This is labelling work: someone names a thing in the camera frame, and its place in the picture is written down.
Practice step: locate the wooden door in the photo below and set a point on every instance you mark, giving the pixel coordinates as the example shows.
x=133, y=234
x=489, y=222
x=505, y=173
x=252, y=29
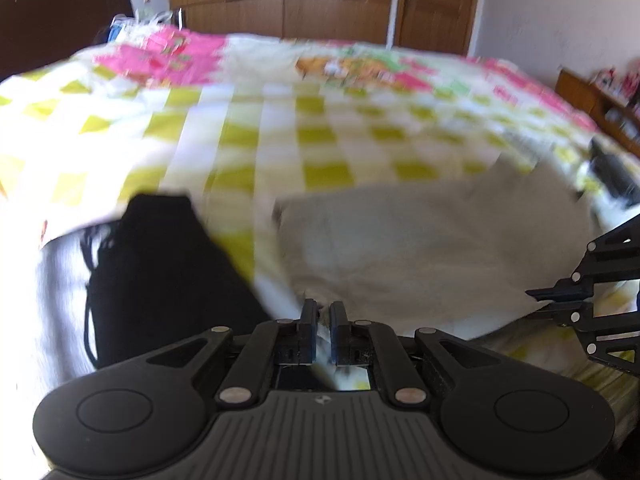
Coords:
x=440, y=5

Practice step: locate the beige pants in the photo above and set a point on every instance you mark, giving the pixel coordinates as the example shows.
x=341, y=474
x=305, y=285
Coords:
x=400, y=250

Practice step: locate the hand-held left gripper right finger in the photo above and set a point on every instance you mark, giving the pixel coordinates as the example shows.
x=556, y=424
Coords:
x=339, y=332

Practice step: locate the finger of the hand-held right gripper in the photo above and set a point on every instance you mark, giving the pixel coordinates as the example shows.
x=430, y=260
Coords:
x=582, y=265
x=600, y=345

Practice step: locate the clutter of small bottles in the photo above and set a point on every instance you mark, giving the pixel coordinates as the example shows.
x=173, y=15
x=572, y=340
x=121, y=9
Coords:
x=617, y=82

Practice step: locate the dark wooden headboard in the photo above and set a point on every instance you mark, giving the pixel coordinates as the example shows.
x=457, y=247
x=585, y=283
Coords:
x=55, y=15

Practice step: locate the dark grey object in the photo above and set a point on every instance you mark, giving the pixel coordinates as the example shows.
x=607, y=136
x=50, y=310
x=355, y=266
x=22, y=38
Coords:
x=610, y=170

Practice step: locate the checkered printed blanket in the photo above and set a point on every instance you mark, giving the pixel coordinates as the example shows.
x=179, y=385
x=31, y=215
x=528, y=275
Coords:
x=240, y=135

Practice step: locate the black folded garment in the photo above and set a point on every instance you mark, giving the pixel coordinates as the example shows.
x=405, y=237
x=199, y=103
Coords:
x=165, y=280

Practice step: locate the wooden shelf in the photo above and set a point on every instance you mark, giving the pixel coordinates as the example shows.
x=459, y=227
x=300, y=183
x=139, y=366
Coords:
x=580, y=92

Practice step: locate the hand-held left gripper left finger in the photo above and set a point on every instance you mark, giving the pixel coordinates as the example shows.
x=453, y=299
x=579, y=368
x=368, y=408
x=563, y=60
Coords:
x=309, y=332

